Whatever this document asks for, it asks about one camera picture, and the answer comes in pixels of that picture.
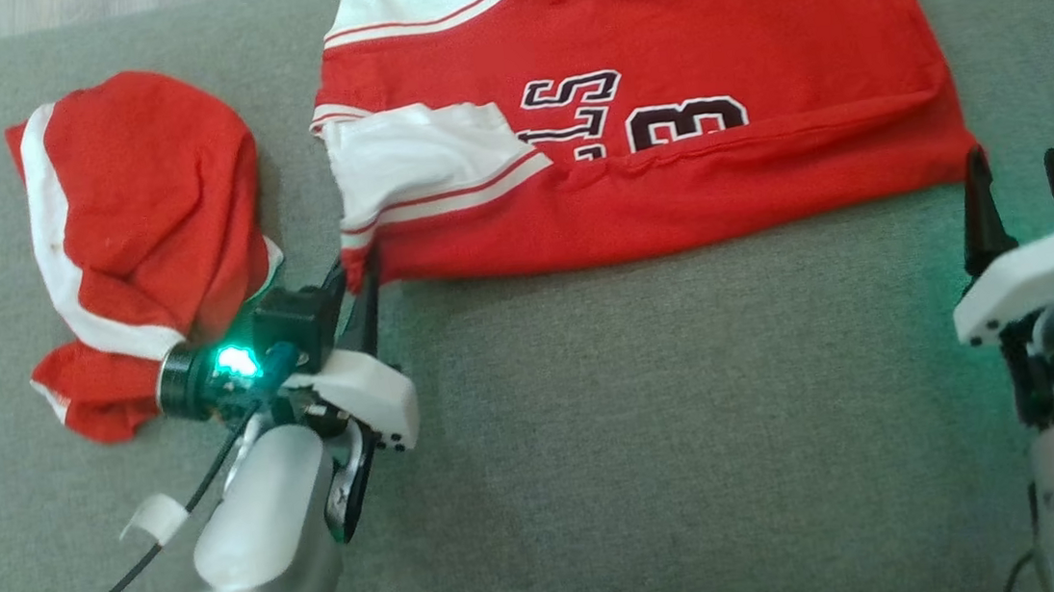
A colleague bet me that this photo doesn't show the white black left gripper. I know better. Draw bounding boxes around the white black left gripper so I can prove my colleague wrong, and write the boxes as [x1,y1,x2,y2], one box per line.
[270,241,431,549]

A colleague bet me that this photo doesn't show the grey and yellow sofa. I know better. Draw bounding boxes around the grey and yellow sofa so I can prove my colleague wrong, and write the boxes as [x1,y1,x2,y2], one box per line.
[0,0,1054,592]

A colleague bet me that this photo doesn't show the red white basketball jersey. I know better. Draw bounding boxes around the red white basketball jersey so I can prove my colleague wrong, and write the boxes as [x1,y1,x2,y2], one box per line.
[297,0,990,295]

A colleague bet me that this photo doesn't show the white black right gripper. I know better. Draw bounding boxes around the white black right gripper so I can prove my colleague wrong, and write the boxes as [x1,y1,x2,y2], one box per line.
[938,139,1054,433]

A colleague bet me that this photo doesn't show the white cable tag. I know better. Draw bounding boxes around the white cable tag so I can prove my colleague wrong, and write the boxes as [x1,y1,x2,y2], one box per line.
[116,491,192,550]

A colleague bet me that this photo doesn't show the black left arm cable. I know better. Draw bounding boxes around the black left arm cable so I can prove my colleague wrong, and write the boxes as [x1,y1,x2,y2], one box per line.
[0,341,321,592]

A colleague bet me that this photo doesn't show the red shorts with white stripe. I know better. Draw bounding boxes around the red shorts with white stripe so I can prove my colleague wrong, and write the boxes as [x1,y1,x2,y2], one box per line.
[0,59,300,450]

